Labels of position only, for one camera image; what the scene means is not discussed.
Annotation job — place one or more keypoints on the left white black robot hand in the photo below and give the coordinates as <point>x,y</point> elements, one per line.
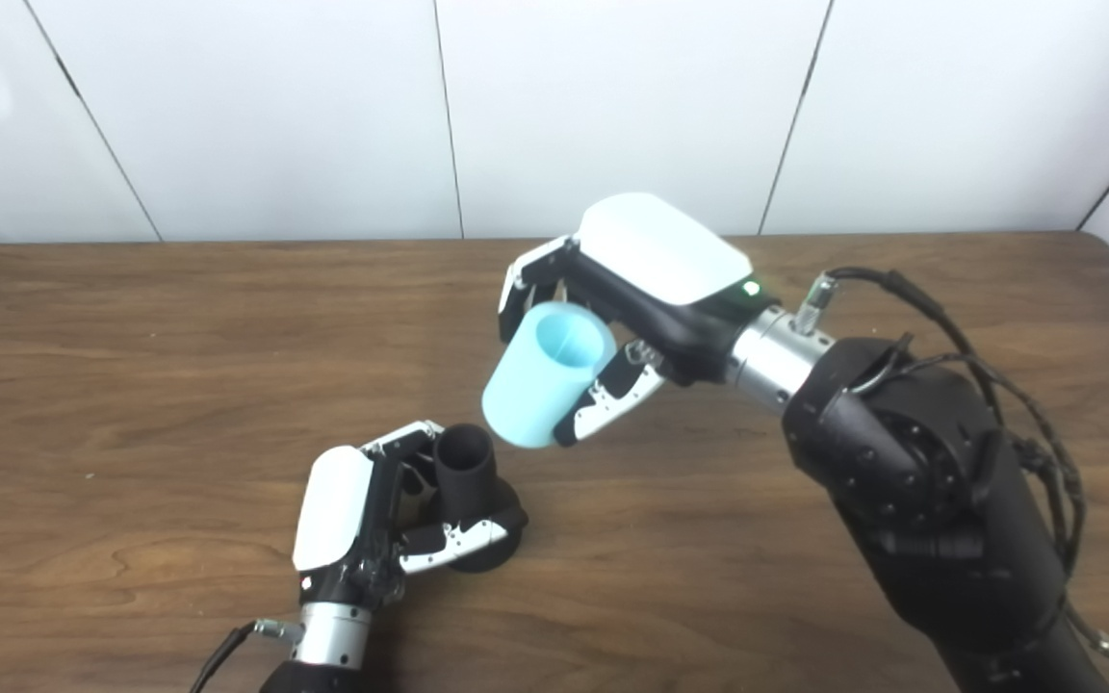
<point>333,505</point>

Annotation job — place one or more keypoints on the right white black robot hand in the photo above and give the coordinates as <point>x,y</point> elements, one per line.
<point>660,250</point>

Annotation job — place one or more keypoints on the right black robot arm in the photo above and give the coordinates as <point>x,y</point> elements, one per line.
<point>911,481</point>

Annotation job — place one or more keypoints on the black flared nozzle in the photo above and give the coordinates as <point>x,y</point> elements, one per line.
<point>466,472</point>

